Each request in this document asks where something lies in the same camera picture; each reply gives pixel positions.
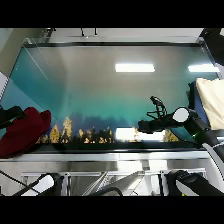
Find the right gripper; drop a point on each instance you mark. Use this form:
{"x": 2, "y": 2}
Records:
{"x": 155, "y": 125}

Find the red T-shirt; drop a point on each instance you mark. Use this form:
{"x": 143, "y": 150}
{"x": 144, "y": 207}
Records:
{"x": 25, "y": 133}

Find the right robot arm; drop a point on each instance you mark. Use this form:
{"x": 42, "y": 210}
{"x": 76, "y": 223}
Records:
{"x": 196, "y": 125}

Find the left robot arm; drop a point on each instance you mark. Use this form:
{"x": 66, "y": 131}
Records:
{"x": 10, "y": 115}

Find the blue garment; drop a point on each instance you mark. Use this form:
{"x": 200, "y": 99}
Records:
{"x": 193, "y": 103}

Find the cream garment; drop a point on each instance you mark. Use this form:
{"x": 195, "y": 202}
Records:
{"x": 211, "y": 100}

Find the silver frame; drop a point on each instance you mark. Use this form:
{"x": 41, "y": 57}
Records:
{"x": 100, "y": 156}

